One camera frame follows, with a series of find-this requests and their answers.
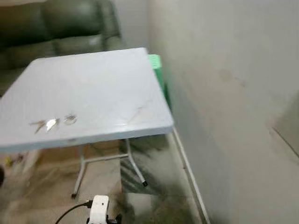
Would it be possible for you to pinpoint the silver key bunch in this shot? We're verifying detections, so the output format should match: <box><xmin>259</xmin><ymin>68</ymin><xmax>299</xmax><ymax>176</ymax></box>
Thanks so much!
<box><xmin>29</xmin><ymin>117</ymin><xmax>62</xmax><ymax>134</ymax></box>

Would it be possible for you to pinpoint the white folding table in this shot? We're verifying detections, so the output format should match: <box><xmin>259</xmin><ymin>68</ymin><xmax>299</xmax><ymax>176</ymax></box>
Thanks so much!
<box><xmin>0</xmin><ymin>47</ymin><xmax>175</xmax><ymax>199</ymax></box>

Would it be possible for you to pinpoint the green plastic chair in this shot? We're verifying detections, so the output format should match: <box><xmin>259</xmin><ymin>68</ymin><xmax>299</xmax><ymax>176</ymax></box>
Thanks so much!
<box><xmin>148</xmin><ymin>54</ymin><xmax>171</xmax><ymax>111</ymax></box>

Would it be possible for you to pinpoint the green leather sofa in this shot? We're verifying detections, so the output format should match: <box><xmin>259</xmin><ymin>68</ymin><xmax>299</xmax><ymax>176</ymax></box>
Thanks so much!
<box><xmin>0</xmin><ymin>0</ymin><xmax>125</xmax><ymax>96</ymax></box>

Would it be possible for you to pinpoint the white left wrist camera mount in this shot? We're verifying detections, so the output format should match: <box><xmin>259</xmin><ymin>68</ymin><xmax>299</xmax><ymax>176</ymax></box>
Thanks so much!
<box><xmin>87</xmin><ymin>195</ymin><xmax>111</xmax><ymax>224</ymax></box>

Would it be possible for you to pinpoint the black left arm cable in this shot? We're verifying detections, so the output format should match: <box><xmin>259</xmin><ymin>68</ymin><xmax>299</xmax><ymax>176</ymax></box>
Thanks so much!
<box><xmin>55</xmin><ymin>200</ymin><xmax>93</xmax><ymax>224</ymax></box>

